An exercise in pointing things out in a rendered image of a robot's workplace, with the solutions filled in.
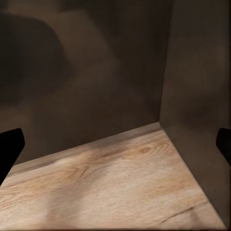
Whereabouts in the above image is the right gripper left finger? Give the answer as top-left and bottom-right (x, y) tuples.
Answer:
(0, 128), (25, 186)

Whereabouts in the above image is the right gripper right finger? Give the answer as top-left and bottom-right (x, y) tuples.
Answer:
(216, 128), (231, 166)

